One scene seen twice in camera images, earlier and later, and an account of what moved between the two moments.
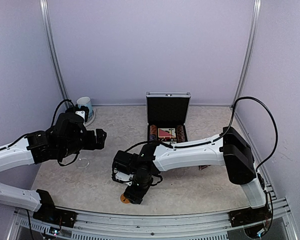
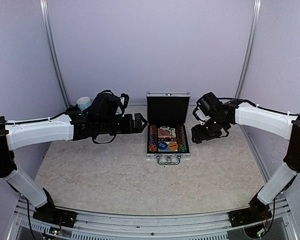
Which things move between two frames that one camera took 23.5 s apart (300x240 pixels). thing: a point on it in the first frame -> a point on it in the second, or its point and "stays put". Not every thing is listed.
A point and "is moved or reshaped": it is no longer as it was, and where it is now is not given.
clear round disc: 83,163 -> 165,130
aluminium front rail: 214,226 stays put
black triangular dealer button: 203,166 -> 171,130
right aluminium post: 251,43 stays put
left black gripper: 91,144 -> 129,128
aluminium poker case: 167,113 stays put
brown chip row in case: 181,137 stays put
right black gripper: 135,196 -> 199,135
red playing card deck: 167,133 stays put
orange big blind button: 123,199 is moved or reshaped
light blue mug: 85,101 stays put
